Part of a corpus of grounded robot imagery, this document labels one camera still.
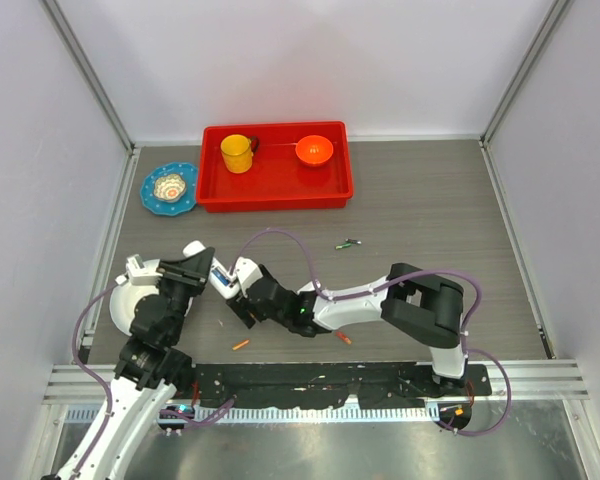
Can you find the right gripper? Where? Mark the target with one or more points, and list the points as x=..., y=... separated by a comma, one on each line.
x=240, y=307

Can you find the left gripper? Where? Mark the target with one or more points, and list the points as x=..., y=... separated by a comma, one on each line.
x=191, y=271

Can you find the white remote control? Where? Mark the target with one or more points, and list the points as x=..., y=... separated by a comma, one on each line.
x=226, y=292

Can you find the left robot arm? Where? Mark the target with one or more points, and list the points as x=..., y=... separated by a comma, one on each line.
x=149, y=302

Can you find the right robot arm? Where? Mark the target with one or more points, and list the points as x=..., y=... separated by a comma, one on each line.
x=426, y=307

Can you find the orange battery front left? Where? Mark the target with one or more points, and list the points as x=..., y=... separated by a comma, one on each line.
x=240, y=345

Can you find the orange battery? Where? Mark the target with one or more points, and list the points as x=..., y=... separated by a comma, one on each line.
x=343, y=337
x=240, y=345

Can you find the white paper plate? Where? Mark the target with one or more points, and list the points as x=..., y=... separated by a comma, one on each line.
x=123, y=302

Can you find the orange battery right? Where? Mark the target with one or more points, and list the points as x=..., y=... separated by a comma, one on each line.
x=343, y=337

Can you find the blue dotted plate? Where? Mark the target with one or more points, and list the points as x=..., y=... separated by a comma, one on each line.
x=185, y=204

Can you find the small patterned bowl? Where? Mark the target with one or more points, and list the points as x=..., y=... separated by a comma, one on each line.
x=169, y=188

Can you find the red plastic tray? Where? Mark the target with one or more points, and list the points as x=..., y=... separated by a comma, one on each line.
x=277, y=180

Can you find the yellow mug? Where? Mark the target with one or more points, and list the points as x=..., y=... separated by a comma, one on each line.
x=238, y=151

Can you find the orange bowl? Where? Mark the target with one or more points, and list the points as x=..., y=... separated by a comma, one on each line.
x=314, y=150

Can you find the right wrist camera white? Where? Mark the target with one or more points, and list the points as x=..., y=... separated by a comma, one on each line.
x=247, y=272

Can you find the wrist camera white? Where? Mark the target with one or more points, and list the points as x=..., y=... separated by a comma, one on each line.
x=139, y=272
x=247, y=272

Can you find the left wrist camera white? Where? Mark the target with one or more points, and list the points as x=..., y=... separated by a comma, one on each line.
x=139, y=272

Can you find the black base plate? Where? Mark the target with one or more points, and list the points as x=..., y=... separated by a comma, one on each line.
x=322, y=385

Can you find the white slotted cable duct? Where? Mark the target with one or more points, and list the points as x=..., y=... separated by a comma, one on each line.
x=350, y=413

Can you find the aluminium frame rail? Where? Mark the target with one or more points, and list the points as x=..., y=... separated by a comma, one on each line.
x=529, y=380

